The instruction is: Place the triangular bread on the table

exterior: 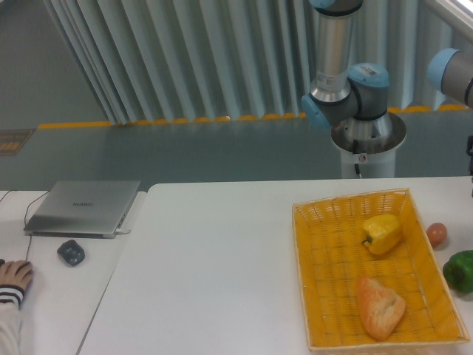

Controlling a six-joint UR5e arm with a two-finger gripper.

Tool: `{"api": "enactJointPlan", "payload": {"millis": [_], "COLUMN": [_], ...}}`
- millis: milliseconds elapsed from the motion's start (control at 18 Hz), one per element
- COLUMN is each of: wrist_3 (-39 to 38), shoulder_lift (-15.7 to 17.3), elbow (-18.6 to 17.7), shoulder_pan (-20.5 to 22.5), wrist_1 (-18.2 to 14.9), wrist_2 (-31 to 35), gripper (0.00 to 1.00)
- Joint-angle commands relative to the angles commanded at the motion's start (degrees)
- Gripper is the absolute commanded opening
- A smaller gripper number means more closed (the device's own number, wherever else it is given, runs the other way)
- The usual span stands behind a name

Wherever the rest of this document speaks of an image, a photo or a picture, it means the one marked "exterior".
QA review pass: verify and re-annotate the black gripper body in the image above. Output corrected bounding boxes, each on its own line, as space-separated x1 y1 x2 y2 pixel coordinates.
466 135 473 175

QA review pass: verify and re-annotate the triangular brown bread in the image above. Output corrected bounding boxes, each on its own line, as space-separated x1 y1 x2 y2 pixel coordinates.
357 277 406 341

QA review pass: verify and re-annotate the cream sleeved forearm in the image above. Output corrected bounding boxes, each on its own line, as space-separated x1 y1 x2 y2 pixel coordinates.
1 285 24 355

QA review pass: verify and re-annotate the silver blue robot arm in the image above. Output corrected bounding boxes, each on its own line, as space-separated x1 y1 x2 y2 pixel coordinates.
302 1 472 179

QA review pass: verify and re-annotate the person's hand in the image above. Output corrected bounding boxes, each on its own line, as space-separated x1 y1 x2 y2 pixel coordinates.
1 260 34 308

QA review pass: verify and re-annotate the red tomato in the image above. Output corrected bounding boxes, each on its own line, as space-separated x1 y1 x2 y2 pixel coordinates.
426 223 448 248

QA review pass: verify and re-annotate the yellow bell pepper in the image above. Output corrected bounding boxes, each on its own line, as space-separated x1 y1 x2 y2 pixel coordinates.
361 214 402 255

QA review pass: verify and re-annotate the green bell pepper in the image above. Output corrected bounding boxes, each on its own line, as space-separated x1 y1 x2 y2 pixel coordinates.
443 250 472 294

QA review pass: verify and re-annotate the yellow wicker basket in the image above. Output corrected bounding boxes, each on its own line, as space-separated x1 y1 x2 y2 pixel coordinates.
293 189 470 354

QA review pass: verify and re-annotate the white pleated curtain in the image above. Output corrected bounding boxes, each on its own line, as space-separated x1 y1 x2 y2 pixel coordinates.
46 1 472 125

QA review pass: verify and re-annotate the silver laptop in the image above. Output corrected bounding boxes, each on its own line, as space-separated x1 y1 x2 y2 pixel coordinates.
24 180 140 238

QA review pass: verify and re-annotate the dark earbud case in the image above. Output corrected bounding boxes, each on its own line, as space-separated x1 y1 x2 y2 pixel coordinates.
57 240 86 267

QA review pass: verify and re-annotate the black mouse cable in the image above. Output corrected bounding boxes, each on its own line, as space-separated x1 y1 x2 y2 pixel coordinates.
0 190 50 262

